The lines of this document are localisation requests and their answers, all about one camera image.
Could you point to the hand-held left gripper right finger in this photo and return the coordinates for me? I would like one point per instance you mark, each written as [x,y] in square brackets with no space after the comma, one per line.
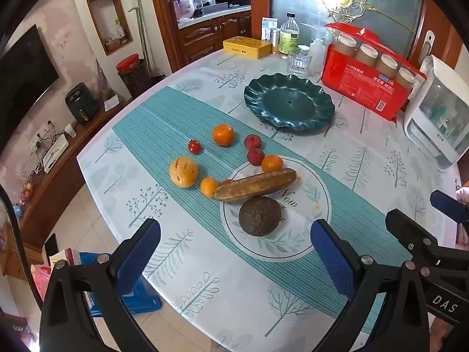
[329,256]

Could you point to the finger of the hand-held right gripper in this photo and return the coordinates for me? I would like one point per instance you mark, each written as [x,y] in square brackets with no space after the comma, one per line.
[403,227]
[449,205]

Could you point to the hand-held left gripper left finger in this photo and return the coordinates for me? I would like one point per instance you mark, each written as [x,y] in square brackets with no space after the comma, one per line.
[137,260]

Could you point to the dark brown avocado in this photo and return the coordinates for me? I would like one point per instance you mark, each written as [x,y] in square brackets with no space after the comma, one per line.
[259,215]

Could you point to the yellow round melon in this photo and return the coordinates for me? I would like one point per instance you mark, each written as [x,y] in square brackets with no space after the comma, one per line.
[183,172]

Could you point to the brown overripe banana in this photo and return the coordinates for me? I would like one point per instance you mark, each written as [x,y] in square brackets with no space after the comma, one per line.
[254,190]

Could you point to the small orange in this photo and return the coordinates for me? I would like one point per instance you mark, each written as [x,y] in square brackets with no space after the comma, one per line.
[208,187]

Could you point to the medium orange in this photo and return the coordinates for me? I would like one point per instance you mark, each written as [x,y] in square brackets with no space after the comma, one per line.
[272,163]

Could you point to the small red tomato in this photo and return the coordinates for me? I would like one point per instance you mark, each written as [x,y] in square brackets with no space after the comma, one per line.
[255,156]
[195,146]
[252,141]

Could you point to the dark green scalloped plate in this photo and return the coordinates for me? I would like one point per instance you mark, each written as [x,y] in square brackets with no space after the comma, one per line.
[289,106]

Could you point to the blue plastic stool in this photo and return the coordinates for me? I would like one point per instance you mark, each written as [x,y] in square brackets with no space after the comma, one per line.
[146,300]

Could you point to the white countertop appliance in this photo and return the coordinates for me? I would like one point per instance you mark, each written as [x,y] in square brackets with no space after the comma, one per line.
[432,128]

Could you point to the pink box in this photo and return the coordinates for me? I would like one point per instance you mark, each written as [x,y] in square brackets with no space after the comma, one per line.
[40,277]

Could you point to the wooden television console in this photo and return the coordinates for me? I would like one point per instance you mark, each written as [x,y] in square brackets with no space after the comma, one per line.
[62,190]

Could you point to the white router box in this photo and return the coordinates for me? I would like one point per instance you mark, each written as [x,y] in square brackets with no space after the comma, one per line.
[55,153]

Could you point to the tree print tablecloth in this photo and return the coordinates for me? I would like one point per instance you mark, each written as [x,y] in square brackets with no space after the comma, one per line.
[176,124]

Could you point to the small white cup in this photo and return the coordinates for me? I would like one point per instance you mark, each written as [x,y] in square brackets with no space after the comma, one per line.
[70,130]

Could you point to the large orange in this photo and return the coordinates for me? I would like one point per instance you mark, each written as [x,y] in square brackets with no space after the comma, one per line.
[223,135]

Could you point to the red paper cup package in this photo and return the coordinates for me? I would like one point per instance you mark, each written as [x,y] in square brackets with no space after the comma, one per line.
[359,80]

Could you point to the white paper sheet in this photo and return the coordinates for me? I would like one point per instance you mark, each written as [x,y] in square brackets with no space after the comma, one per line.
[111,102]

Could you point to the dark green air fryer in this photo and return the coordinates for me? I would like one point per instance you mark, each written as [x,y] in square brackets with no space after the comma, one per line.
[81,103]

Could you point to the dark wicker basket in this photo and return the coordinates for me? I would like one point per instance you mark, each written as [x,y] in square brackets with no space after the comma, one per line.
[135,80]

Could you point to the white squeeze bottle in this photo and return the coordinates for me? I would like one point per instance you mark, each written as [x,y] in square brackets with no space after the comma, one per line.
[317,54]

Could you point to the clear ribbed glass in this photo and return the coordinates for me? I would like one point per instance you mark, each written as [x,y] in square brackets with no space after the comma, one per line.
[299,62]

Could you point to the red round tin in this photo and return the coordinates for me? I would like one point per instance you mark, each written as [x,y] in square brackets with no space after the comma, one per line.
[128,62]

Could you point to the black television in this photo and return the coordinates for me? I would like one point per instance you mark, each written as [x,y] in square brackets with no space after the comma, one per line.
[22,88]

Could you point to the clear bottle green label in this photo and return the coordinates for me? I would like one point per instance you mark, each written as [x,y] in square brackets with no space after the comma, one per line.
[288,40]

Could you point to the small metal can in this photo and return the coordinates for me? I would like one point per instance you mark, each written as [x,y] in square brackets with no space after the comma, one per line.
[274,40]

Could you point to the yellow rectangular box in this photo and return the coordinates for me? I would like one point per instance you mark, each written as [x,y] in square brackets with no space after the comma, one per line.
[245,47]

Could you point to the wooden kitchen cabinet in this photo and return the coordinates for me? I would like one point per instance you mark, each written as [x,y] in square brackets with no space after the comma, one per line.
[199,38]

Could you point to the white mop pole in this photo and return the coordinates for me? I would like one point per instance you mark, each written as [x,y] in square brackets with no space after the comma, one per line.
[143,29]

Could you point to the small green plant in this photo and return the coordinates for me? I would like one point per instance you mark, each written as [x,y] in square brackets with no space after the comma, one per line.
[119,29]

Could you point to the white carton box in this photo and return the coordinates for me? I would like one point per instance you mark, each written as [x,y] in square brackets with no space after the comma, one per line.
[267,25]

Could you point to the pink rice cooker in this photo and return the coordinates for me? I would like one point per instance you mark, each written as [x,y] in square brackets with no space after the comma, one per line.
[185,8]

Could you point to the wall power socket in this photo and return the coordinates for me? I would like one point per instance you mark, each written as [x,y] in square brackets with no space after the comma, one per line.
[36,141]

